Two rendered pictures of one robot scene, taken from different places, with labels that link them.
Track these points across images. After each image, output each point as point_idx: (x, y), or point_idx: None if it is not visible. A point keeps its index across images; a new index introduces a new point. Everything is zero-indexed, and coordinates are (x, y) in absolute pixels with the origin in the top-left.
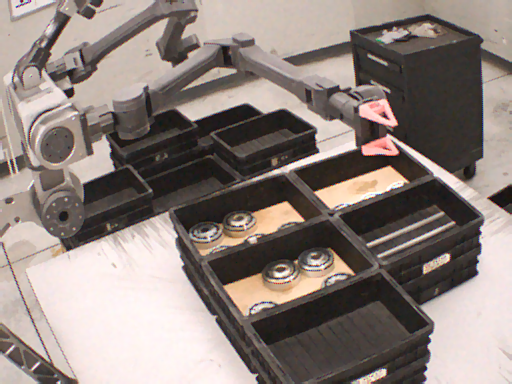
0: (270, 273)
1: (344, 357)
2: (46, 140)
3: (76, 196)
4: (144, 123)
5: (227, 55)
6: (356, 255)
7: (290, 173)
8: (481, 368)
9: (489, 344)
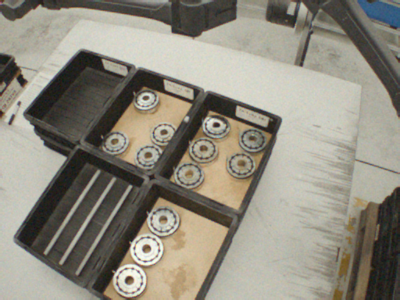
0: (168, 126)
1: (82, 103)
2: None
3: (269, 1)
4: None
5: (218, 17)
6: None
7: (232, 213)
8: (12, 169)
9: (12, 191)
